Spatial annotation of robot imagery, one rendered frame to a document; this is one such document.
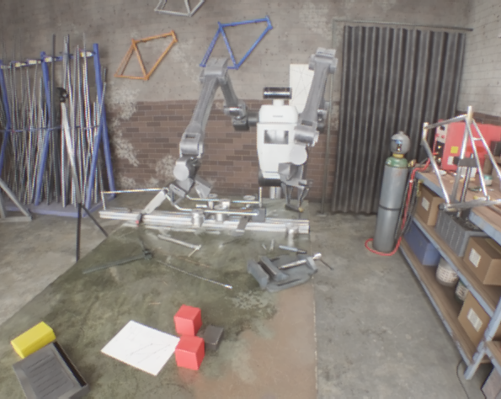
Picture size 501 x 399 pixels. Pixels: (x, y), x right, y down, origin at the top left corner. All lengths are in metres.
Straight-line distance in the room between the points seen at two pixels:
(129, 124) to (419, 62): 3.71
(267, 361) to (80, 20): 4.71
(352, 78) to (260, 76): 1.11
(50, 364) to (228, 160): 3.48
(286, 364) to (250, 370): 0.08
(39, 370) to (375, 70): 3.40
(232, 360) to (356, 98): 3.03
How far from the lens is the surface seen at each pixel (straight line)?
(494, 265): 1.91
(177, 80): 4.03
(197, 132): 1.07
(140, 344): 0.72
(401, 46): 3.50
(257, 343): 0.69
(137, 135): 4.35
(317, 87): 1.14
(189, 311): 0.70
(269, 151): 1.68
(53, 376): 0.70
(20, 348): 0.78
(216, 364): 0.65
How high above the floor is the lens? 1.39
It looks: 20 degrees down
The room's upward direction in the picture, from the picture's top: straight up
